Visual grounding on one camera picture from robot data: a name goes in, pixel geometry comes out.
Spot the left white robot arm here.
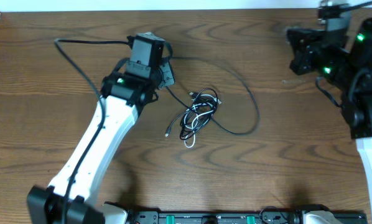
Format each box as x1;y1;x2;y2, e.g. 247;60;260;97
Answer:
27;32;174;223

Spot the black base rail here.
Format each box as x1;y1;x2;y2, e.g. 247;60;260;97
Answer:
125;204;368;224

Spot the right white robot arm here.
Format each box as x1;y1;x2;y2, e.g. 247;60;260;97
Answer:
286;17;372;215

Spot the long thin black cable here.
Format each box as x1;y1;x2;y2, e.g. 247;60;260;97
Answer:
165;56;261;136

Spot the white usb cable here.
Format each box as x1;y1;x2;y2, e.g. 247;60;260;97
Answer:
183;94;221;149

